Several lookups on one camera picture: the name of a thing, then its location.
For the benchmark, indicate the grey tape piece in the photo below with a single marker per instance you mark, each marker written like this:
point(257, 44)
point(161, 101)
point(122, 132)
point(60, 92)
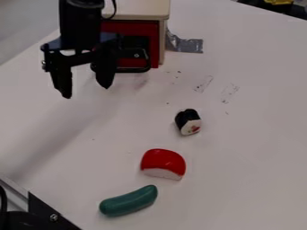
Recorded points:
point(186, 45)

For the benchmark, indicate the black metal bracket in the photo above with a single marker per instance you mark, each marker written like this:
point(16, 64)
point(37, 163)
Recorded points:
point(40, 212)

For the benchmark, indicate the toy sushi roll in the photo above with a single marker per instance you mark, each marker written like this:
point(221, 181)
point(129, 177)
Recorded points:
point(187, 119)

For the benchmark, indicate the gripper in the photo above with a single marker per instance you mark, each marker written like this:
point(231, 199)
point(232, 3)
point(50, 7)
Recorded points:
point(82, 58)

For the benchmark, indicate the red and white toy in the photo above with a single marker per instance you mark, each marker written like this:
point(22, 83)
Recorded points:
point(164, 161)

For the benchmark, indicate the green toy cucumber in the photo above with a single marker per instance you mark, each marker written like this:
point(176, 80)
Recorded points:
point(128, 201)

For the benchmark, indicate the cabinet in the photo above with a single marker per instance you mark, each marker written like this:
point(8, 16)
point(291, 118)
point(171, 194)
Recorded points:
point(138, 9)

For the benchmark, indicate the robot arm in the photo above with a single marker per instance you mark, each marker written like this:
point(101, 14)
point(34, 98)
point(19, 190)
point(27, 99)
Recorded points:
point(80, 21)

